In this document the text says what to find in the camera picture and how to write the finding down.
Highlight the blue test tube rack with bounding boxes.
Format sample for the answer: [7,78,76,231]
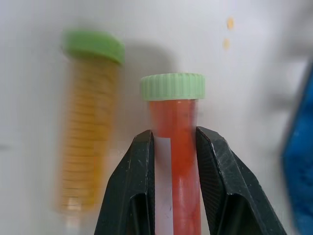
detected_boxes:
[280,62,313,235]

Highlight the red test tube green cap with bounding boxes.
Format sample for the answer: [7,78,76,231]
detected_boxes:
[139,72,206,235]

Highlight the yellow test tube green cap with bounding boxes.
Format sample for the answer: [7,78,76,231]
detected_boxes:
[52,28,126,231]

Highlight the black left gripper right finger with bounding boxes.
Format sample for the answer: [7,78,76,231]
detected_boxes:
[195,125,288,235]

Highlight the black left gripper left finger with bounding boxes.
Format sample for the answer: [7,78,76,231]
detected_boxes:
[93,129,157,235]

